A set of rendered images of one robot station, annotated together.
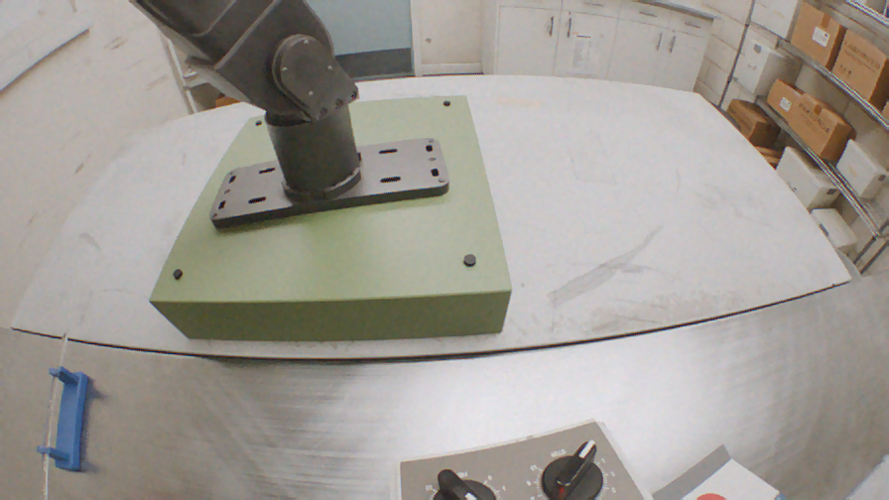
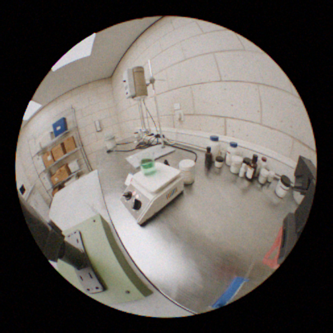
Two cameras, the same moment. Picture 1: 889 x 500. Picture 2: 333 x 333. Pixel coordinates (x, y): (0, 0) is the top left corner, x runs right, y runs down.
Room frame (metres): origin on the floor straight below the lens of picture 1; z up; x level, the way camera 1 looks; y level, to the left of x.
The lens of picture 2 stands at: (0.02, 0.21, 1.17)
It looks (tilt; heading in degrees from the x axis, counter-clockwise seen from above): 30 degrees down; 238
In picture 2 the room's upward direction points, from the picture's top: 9 degrees counter-clockwise
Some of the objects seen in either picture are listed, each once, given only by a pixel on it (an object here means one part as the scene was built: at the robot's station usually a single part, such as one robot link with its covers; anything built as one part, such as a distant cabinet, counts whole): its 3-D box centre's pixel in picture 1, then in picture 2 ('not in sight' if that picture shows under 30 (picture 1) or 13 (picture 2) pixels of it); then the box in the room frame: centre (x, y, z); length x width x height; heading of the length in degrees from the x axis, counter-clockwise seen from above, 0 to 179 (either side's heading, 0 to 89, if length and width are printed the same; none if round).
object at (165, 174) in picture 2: not in sight; (155, 174); (-0.10, -0.05, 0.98); 0.12 x 0.12 x 0.01; 8
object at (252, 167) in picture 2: not in sight; (252, 166); (-0.42, 0.19, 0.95); 0.04 x 0.04 x 0.11
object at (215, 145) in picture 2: not in sight; (213, 148); (-0.45, -0.04, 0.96); 0.07 x 0.07 x 0.13
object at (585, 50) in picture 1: (585, 54); not in sight; (2.29, -0.98, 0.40); 0.24 x 0.01 x 0.30; 92
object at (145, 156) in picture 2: not in sight; (148, 163); (-0.09, -0.06, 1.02); 0.06 x 0.05 x 0.08; 121
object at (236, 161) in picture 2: not in sight; (236, 164); (-0.43, 0.10, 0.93); 0.06 x 0.06 x 0.07
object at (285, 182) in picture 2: not in sight; (283, 185); (-0.42, 0.38, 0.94); 0.07 x 0.07 x 0.07
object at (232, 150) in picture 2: not in sight; (232, 153); (-0.48, 0.06, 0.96); 0.06 x 0.06 x 0.11
